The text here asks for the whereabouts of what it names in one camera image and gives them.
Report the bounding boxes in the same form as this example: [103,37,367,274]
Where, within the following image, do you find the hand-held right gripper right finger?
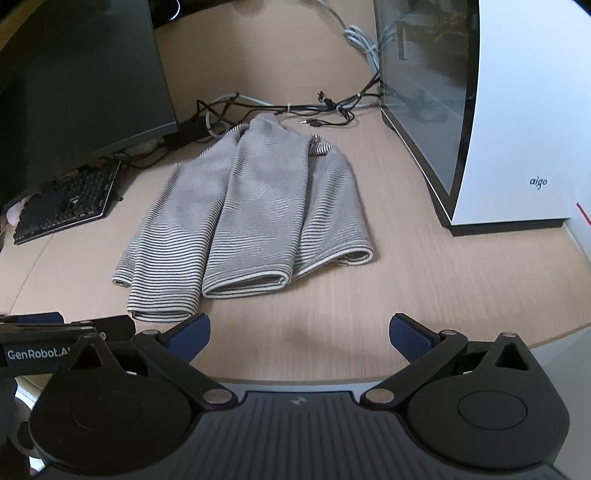
[360,313,542,408]

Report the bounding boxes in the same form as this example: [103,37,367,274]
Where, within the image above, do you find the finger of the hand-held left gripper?
[69,316,137,343]
[0,312,64,325]

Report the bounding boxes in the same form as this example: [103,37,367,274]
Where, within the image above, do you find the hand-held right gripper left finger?
[60,314,232,408]

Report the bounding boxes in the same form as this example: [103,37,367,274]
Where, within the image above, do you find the grey striped knit garment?
[112,114,376,323]

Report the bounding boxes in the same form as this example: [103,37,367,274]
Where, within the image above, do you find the pale pink object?
[0,196,31,227]

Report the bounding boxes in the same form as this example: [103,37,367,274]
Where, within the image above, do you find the black keyboard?
[13,159,123,245]

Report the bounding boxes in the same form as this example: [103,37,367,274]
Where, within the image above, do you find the black adapter box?
[164,121,211,151]

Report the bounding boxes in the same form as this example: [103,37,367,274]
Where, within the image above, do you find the white box red edge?
[566,199,591,259]

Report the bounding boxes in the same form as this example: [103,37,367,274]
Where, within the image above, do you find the black computer monitor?
[0,0,180,210]

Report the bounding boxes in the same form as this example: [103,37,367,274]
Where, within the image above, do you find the white computer case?
[373,0,591,238]

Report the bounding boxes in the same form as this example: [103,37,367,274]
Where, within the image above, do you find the grey cable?
[203,92,365,139]

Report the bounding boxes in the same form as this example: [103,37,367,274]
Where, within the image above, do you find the black cable bundle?
[195,76,386,132]

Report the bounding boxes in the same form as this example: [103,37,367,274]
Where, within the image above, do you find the white cable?
[316,0,384,70]

